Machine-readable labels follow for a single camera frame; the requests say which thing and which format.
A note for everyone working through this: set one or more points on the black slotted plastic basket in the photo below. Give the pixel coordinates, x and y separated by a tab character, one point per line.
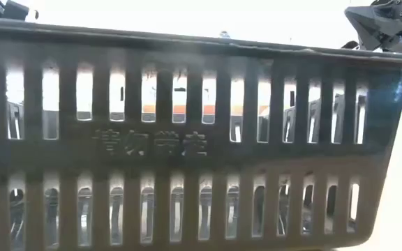
201	150

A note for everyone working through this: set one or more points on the small grey round object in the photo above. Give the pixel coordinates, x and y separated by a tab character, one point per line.
224	34

